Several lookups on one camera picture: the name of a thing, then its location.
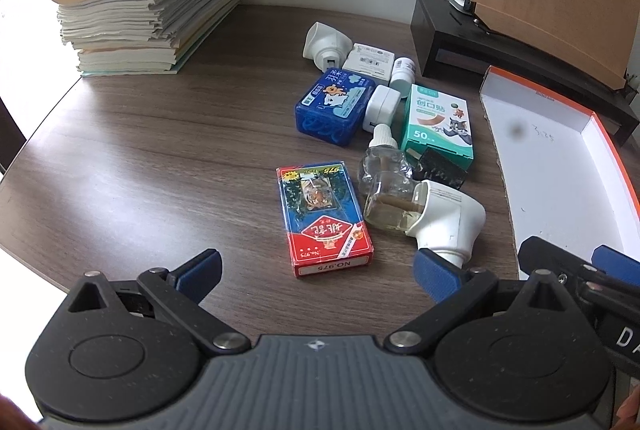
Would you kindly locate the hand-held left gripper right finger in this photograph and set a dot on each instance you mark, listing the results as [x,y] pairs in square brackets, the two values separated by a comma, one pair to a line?
[436,277]

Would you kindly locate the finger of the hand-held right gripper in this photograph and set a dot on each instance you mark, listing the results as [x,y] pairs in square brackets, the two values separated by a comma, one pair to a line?
[617,260]
[547,252]

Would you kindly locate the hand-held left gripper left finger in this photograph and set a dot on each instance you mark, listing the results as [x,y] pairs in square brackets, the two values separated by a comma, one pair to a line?
[200,274]

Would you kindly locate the white heater with liquid bottle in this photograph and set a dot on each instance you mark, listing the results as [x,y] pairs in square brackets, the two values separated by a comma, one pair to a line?
[445,220]

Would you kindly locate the white and orange cardboard box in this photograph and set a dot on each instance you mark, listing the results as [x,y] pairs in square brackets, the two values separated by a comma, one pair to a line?
[550,170]

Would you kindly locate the red and blue card box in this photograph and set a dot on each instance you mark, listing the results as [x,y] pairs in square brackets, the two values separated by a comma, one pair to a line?
[322,220]

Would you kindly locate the green bandage box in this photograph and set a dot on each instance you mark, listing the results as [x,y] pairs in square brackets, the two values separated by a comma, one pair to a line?
[437,125]

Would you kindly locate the blue floss pick box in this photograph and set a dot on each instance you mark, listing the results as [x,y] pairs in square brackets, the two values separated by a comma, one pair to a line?
[332,105]

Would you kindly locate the white adapter box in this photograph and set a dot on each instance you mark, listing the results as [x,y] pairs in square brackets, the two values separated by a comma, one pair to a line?
[367,60]

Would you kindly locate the clear glass repellent bottle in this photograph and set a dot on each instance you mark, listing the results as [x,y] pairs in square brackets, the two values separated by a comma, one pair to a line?
[381,165]

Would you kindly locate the white cube charger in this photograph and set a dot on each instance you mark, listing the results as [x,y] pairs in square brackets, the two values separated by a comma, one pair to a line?
[380,106]

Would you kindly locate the white pill bottle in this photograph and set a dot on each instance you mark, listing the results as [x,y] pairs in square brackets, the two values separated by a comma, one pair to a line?
[402,75]

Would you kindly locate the black monitor stand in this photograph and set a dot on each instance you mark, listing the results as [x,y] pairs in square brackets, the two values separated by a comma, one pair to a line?
[450,35]

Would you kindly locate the white plug-in repellent heater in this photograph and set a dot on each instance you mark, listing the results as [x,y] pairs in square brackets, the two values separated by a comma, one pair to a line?
[322,41]

